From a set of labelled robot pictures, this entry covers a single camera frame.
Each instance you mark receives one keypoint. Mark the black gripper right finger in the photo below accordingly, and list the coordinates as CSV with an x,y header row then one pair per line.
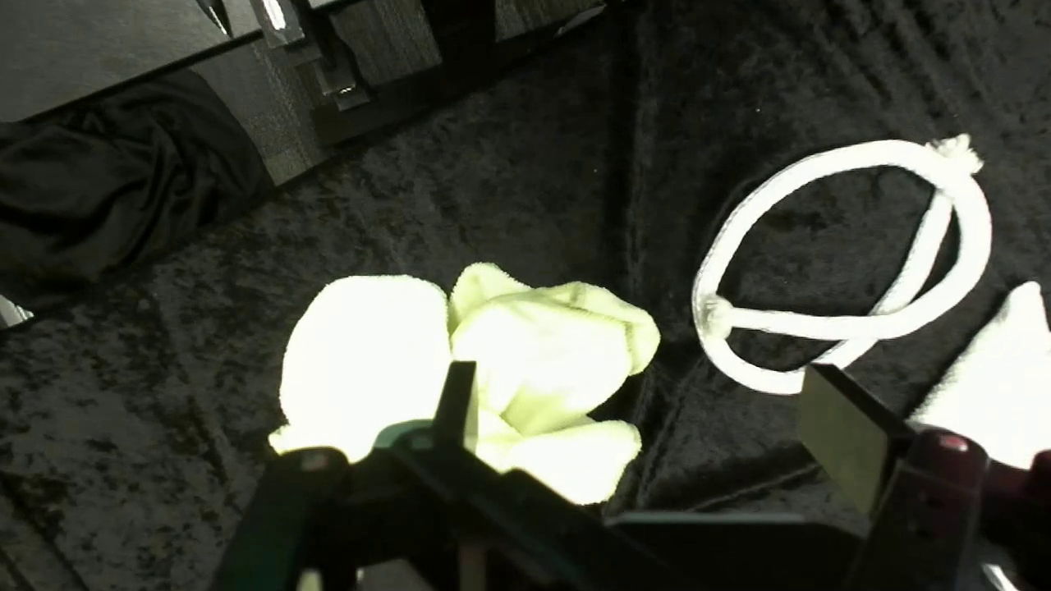
x,y
854,438

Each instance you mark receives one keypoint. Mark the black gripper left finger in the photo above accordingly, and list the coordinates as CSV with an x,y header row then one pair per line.
x,y
457,405

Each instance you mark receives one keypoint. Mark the pale green towel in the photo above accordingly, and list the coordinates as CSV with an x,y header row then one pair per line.
x,y
545,350

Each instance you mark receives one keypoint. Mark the black velvet table cloth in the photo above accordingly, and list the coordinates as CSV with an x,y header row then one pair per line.
x,y
165,416

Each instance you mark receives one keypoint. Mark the black fabric bundle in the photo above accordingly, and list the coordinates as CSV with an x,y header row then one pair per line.
x,y
108,186

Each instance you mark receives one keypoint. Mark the black metal frame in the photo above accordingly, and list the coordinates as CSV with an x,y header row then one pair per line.
x,y
371,66

